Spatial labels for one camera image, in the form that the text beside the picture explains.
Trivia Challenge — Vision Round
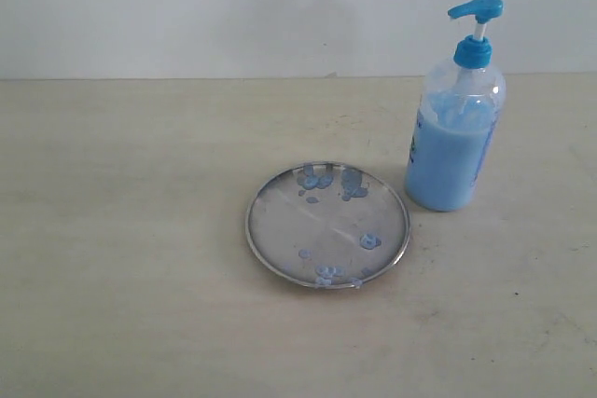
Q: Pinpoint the blue soap pump bottle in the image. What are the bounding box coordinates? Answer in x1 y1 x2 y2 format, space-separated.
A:
405 0 507 212

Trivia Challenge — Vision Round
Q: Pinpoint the round stainless steel plate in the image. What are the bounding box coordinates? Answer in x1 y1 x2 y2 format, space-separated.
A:
244 161 411 290

